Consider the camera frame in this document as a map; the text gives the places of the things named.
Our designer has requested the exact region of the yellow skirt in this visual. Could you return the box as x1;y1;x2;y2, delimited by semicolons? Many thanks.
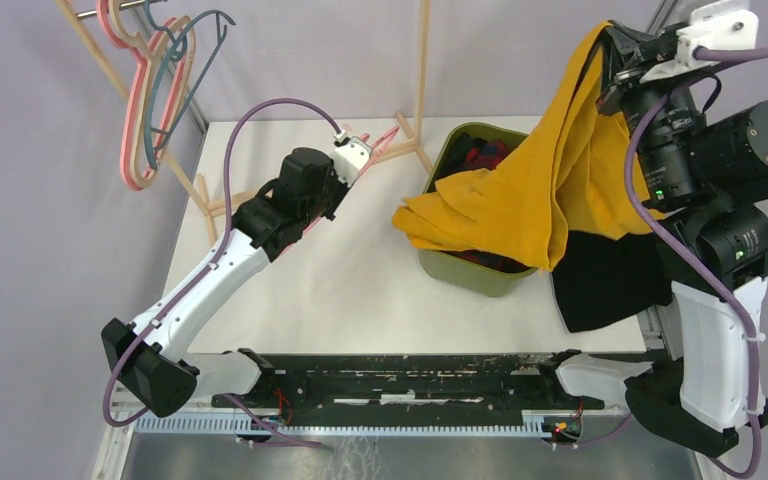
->
392;22;651;271

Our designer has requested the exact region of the red plaid skirt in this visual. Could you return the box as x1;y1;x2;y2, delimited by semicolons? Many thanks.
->
447;133;528;274

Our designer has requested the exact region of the olive green plastic basket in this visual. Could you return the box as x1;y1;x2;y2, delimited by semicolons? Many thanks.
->
417;122;537;298

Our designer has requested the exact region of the grey blue plastic hanger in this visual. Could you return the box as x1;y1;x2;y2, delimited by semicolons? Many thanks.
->
141;3;236;173

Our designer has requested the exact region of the beige wooden hanger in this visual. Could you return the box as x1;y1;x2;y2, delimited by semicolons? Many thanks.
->
122;19;168;167

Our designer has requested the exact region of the pink plastic hanger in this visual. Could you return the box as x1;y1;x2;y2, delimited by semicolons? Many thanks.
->
96;0;170;191
331;126;400;188

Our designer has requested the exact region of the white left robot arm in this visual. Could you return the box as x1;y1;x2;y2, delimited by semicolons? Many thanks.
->
101;138;372;418

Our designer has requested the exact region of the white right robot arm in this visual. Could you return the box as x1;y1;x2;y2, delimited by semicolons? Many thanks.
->
537;10;768;458

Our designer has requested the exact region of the wooden clothes rack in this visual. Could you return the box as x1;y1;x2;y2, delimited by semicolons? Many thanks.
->
52;0;435;246

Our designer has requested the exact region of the black garment with flower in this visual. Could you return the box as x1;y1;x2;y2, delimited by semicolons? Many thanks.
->
552;231;672;333

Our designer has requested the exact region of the metal rack rod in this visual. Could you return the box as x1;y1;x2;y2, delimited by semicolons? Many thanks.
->
75;0;166;21

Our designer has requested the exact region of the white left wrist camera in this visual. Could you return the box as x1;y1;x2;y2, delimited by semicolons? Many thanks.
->
329;130;373;187

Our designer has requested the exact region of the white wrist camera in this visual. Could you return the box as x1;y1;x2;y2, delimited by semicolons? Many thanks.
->
329;130;373;187
639;1;759;84

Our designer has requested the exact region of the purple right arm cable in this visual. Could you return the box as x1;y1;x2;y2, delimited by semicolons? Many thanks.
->
569;44;768;480

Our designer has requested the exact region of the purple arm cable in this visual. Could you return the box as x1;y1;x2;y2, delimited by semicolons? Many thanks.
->
102;97;332;450
569;44;768;480

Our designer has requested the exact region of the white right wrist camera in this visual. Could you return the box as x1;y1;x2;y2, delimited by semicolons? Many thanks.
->
639;1;759;84

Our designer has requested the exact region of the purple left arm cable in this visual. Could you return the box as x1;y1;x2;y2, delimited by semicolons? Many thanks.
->
102;97;332;450

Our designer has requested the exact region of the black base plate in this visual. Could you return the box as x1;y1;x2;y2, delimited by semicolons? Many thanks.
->
236;354;605;427

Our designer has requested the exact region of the white cable duct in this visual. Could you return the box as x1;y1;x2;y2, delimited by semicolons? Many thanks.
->
134;410;551;439

